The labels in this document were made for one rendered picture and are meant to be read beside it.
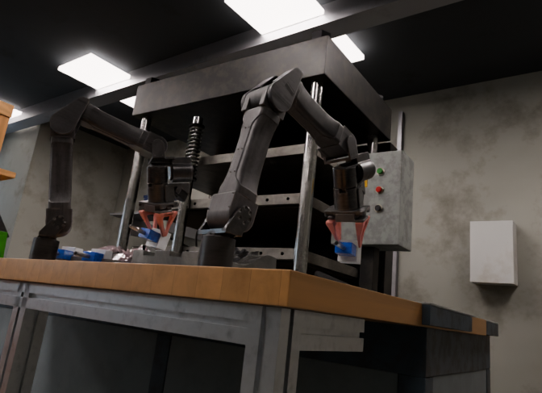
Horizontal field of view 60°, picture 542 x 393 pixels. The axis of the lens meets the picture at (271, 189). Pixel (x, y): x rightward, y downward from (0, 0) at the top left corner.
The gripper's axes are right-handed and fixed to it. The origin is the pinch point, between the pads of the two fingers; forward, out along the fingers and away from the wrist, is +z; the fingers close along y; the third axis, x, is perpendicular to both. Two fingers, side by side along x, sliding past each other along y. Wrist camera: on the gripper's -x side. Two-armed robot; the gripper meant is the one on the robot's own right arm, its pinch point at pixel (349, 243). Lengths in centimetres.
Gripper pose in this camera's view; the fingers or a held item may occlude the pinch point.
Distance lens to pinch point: 120.2
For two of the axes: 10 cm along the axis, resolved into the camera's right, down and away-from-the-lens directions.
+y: -9.0, 0.1, 4.4
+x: -4.3, 2.1, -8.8
